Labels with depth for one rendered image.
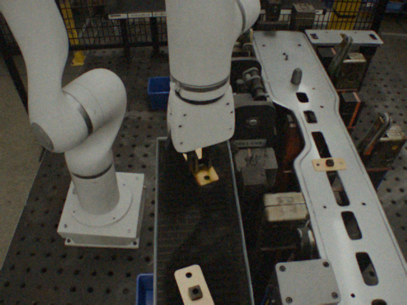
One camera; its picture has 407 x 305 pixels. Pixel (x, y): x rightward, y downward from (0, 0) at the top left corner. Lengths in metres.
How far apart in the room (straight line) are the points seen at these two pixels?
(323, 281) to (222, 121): 0.30
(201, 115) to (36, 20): 0.37
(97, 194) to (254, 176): 0.45
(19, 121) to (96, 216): 1.80
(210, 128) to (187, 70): 0.12
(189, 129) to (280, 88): 0.61
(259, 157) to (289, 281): 0.30
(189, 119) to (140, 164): 0.77
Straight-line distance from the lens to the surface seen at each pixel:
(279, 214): 0.70
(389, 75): 1.91
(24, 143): 2.58
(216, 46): 0.44
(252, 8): 0.51
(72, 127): 0.76
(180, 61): 0.46
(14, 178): 2.40
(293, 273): 0.61
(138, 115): 1.46
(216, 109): 0.53
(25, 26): 0.73
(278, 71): 1.18
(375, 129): 0.96
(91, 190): 0.96
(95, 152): 0.88
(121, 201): 1.08
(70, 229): 1.07
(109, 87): 0.81
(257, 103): 0.74
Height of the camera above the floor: 1.65
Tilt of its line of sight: 47 degrees down
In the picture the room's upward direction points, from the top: straight up
